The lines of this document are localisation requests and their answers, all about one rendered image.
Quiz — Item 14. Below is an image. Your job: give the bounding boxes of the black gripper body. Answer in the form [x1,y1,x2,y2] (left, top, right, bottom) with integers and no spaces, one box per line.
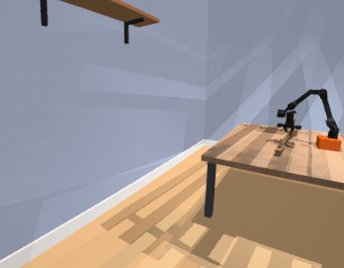
[278,118,301,130]

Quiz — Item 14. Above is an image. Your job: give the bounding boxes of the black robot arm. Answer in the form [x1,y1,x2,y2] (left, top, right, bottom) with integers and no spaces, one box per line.
[277,88,339,139]

